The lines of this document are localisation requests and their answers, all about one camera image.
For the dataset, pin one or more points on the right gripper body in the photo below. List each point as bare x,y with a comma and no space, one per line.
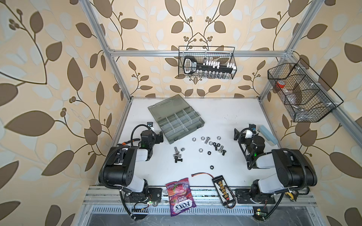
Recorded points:
239,135

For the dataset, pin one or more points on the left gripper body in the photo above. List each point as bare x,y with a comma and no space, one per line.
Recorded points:
158,137

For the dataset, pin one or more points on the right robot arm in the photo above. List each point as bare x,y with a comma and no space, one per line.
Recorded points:
293,171

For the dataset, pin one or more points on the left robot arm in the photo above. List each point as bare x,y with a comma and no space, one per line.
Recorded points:
118,169

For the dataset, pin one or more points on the light blue sharpening block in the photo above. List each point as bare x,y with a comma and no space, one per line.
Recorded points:
267,135

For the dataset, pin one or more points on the grey plastic organizer box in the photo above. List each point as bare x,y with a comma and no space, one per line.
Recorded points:
176,118

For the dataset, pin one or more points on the black parallel charging board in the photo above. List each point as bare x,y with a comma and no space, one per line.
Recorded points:
224,192

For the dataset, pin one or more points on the yellow tape measure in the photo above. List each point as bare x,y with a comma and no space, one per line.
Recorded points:
292,195

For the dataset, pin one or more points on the red item in basket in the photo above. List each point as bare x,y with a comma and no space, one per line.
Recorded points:
280,84

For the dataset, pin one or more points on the purple Fox's candy bag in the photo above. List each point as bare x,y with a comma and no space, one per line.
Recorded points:
180,197

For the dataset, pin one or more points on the socket set with ratchet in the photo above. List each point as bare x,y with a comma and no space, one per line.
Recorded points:
190,66

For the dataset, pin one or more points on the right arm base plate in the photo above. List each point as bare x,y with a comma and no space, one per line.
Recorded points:
244,196

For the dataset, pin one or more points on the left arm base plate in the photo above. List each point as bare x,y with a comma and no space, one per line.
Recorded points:
153,194

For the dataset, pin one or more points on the red black wire lead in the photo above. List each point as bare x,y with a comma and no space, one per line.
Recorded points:
202,173

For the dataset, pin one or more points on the black wire basket right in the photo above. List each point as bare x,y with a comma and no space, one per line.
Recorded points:
307,96

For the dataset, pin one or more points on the black wire basket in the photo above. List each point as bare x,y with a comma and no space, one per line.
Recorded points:
307,96
212,53

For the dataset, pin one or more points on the black wire basket centre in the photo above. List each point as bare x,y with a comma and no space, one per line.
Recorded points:
212,53

